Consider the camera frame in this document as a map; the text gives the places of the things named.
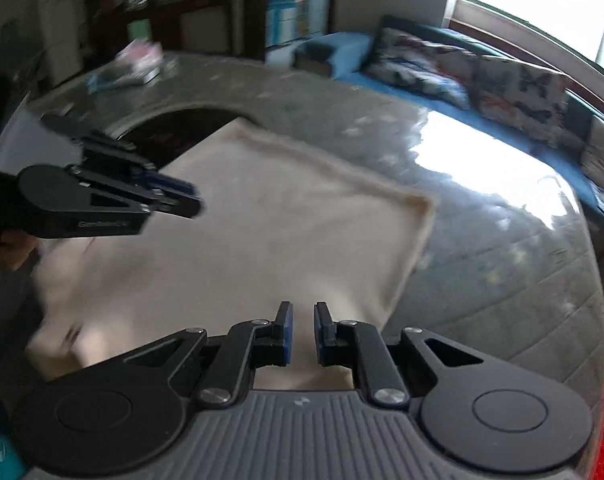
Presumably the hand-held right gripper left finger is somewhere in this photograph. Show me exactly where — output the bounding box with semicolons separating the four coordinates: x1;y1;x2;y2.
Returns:
124;302;295;407

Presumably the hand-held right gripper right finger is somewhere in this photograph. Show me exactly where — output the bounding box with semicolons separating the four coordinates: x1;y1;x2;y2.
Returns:
314;302;484;406

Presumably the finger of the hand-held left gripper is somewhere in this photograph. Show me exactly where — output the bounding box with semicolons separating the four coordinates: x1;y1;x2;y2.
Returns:
82;131;159;176
69;161;205;219

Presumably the beige cloth garment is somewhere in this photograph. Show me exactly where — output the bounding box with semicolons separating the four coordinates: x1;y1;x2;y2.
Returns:
30;117;439;392

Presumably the person's left hand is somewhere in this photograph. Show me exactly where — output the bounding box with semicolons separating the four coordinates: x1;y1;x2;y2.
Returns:
0;220;41;287

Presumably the pink packet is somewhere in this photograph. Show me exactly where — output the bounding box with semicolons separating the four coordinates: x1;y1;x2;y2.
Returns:
116;39;163;70

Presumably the dark wooden cabinet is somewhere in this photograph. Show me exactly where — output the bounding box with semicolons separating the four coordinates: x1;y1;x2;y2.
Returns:
80;0;265;58

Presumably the blue and white box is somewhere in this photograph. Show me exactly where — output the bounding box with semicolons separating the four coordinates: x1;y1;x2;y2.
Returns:
263;0;309;50

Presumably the patterned sofa cushion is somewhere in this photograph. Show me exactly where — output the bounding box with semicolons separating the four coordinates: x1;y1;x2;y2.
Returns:
366;26;477;109
468;54;577;150

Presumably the blue sofa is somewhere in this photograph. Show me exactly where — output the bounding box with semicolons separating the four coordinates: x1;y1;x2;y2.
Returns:
292;14;604;263

